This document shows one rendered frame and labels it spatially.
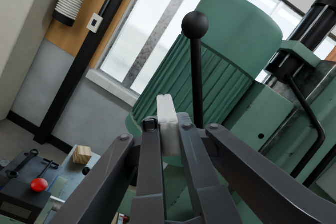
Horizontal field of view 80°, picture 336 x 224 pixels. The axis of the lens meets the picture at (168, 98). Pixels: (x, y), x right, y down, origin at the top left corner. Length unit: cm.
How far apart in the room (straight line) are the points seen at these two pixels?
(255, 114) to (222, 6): 20
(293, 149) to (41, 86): 199
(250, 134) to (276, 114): 6
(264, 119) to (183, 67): 19
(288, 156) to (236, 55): 21
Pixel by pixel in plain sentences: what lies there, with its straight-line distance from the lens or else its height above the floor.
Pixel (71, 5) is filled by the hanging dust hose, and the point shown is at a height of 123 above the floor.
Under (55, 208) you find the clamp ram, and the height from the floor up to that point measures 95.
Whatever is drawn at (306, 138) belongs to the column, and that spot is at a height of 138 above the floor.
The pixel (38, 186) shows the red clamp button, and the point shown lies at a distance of 49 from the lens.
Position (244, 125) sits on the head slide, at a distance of 41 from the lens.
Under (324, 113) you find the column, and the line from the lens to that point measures 44.
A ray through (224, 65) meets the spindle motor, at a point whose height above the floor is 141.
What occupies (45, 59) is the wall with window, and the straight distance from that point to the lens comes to 207.
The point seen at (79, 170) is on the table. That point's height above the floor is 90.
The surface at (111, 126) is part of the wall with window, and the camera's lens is 195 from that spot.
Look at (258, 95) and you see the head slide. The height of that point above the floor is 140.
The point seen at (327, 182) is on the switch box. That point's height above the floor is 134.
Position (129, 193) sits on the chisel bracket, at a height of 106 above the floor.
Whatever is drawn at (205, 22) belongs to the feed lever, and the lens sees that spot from 26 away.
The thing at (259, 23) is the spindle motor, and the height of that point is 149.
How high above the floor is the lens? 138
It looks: 13 degrees down
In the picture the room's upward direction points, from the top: 34 degrees clockwise
